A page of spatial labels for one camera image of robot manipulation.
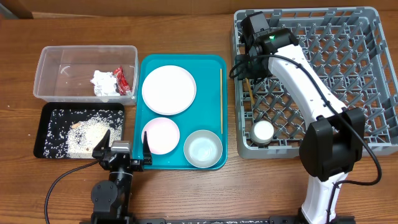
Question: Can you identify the teal serving tray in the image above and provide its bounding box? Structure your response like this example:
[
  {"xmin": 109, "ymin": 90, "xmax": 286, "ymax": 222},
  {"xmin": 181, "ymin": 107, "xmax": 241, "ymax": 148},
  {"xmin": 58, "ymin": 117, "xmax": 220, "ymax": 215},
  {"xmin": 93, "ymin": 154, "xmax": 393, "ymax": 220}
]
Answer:
[{"xmin": 132, "ymin": 54, "xmax": 228, "ymax": 170}]

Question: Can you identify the clear plastic bin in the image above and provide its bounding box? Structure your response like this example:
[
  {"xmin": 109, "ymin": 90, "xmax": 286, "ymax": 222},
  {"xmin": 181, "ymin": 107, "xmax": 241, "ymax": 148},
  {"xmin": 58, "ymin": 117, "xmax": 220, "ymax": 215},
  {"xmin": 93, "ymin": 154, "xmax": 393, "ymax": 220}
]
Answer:
[{"xmin": 33, "ymin": 45, "xmax": 139, "ymax": 105}]

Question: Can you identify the spilled rice pile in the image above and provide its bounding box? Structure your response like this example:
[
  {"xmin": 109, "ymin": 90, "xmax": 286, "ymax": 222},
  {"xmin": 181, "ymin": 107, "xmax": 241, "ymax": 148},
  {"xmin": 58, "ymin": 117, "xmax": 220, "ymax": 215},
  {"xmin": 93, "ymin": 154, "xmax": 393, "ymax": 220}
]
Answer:
[{"xmin": 43, "ymin": 109, "xmax": 124, "ymax": 158}]

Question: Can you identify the red snack wrapper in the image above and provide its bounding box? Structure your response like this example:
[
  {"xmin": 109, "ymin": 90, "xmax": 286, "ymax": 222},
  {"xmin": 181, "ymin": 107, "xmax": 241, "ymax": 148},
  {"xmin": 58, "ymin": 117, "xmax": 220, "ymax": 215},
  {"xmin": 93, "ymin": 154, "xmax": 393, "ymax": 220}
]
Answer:
[{"xmin": 113, "ymin": 67, "xmax": 132, "ymax": 96}]

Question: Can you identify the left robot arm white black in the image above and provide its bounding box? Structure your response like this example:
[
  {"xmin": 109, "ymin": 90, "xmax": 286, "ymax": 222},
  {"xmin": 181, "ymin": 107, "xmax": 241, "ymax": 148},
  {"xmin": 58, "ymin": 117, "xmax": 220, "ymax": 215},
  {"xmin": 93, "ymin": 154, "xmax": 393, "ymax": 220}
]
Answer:
[{"xmin": 91, "ymin": 131, "xmax": 152, "ymax": 223}]

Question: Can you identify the grey dishwasher rack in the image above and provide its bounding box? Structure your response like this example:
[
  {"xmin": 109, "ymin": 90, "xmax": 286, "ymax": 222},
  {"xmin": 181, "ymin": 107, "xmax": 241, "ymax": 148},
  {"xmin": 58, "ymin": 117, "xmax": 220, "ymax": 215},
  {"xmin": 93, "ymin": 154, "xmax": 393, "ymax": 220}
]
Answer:
[{"xmin": 234, "ymin": 7, "xmax": 397, "ymax": 159}]

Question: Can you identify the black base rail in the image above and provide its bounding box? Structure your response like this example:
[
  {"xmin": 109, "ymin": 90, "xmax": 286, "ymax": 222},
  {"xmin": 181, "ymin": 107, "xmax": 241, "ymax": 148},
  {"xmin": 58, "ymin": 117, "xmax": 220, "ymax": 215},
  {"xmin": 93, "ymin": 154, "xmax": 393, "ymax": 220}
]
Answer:
[{"xmin": 80, "ymin": 214, "xmax": 355, "ymax": 224}]

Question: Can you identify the white napkin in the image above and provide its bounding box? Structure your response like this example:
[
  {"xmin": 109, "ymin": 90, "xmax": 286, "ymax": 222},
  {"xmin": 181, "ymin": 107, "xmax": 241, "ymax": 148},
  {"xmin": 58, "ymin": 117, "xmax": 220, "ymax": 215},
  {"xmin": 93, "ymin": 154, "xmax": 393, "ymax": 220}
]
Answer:
[{"xmin": 90, "ymin": 70, "xmax": 120, "ymax": 96}]

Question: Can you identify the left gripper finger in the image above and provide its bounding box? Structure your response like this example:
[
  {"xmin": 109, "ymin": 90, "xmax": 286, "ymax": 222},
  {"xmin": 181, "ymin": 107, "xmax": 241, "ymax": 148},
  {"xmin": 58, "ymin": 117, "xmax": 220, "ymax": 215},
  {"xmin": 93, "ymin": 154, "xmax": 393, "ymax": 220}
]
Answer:
[
  {"xmin": 143, "ymin": 131, "xmax": 152, "ymax": 166},
  {"xmin": 92, "ymin": 130, "xmax": 111, "ymax": 159}
]

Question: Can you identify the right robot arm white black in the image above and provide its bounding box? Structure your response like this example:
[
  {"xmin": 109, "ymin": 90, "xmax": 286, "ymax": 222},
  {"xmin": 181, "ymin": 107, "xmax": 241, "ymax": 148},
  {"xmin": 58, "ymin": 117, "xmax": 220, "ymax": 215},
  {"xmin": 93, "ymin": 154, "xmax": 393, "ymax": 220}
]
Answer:
[{"xmin": 229, "ymin": 11, "xmax": 382, "ymax": 223}]

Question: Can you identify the wooden chopstick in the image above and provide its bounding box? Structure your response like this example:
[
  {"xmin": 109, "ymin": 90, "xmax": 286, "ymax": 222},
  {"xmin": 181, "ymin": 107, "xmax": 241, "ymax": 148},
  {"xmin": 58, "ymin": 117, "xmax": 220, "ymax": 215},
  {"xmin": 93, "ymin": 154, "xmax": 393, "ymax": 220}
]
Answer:
[
  {"xmin": 220, "ymin": 68, "xmax": 223, "ymax": 134},
  {"xmin": 245, "ymin": 78, "xmax": 255, "ymax": 105}
]

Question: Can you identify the black tray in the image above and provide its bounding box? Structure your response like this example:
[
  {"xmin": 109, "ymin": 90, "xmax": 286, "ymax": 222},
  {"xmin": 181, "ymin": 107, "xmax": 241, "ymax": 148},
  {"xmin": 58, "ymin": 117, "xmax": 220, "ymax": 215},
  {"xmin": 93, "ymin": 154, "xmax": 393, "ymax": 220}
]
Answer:
[{"xmin": 34, "ymin": 103, "xmax": 125, "ymax": 158}]

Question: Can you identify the pink plate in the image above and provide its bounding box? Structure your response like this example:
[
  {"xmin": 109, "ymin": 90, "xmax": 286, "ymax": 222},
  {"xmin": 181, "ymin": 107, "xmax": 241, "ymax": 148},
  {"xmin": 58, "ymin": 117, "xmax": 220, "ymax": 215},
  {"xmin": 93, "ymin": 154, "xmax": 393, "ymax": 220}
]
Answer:
[{"xmin": 141, "ymin": 65, "xmax": 197, "ymax": 116}]

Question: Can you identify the grey bowl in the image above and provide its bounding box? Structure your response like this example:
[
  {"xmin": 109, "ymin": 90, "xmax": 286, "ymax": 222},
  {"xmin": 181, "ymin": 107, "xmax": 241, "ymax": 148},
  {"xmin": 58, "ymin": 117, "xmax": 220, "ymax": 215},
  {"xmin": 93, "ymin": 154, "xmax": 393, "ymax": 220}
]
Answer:
[{"xmin": 183, "ymin": 129, "xmax": 223, "ymax": 169}]

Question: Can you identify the white cup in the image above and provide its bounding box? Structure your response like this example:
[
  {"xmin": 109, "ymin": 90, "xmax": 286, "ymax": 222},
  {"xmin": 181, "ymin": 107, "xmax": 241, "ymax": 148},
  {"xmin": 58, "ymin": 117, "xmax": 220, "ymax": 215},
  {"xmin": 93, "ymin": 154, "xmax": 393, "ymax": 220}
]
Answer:
[{"xmin": 249, "ymin": 121, "xmax": 274, "ymax": 145}]

